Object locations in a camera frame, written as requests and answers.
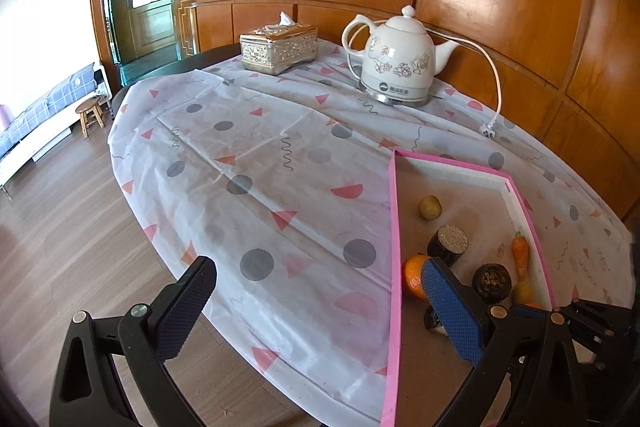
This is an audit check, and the dark water chestnut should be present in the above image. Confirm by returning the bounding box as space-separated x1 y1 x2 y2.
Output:
471 263 513 305

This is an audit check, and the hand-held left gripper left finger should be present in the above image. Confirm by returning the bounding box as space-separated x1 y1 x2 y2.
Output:
48 256 217 427

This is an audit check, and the white power cord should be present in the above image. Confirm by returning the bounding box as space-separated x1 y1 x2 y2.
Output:
345 24 502 138

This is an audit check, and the small carrot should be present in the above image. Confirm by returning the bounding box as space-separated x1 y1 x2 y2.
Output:
510 231 530 283

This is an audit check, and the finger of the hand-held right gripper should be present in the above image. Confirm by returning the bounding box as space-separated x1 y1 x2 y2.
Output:
510 298 621 341

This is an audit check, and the brown kiwi ball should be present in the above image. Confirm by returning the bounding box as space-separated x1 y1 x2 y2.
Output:
511 281 535 305

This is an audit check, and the white ceramic electric kettle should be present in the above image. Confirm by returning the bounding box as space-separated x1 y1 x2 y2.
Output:
341 5 461 100

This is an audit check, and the small wooden stool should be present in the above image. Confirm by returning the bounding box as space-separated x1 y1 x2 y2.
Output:
75 96 108 138

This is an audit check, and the silver kettle base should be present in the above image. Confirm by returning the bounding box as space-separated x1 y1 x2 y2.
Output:
357 82 435 106

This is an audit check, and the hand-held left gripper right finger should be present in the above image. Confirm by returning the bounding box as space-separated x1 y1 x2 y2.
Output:
421 257 583 427

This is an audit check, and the white patterned tablecloth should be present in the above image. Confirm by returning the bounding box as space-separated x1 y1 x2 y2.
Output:
107 39 633 423

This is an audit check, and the black table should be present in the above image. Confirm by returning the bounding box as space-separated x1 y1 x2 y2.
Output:
111 43 243 118

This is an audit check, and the small brown longan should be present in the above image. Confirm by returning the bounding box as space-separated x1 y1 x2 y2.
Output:
418 195 443 221

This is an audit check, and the pink shallow tray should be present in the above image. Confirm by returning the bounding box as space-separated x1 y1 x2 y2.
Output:
380 149 560 425

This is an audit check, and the blue plaid sofa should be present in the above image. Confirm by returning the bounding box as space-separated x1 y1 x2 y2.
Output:
0 62 108 188

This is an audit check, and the ornate silver tissue box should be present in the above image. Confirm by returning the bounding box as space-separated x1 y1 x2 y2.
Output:
239 12 319 75

